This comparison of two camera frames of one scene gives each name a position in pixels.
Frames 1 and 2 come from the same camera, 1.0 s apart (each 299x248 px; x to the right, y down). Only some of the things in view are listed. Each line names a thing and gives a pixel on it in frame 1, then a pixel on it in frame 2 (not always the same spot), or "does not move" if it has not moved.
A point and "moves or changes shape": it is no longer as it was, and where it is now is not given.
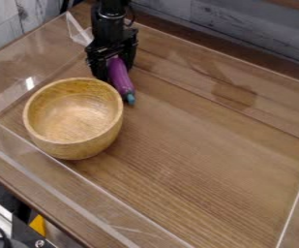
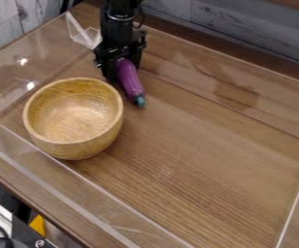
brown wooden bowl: (72, 115) does not move
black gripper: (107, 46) → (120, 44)
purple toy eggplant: (120, 78) moves or changes shape
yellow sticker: (37, 225) does not move
